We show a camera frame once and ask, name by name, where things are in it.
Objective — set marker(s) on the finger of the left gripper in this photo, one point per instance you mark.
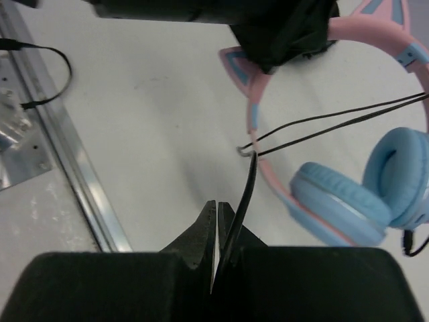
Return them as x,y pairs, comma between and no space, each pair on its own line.
288,30

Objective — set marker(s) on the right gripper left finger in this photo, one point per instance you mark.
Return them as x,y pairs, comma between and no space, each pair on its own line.
196,246

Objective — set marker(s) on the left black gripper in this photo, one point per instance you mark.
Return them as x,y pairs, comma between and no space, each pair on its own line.
220,12

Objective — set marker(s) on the pink blue cat-ear headphones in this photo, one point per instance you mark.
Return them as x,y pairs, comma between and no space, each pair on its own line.
394,190

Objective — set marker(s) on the right metal mounting bracket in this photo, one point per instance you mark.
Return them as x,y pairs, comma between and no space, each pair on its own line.
24,153

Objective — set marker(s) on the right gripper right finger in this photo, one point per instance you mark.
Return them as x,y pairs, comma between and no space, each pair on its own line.
238,245

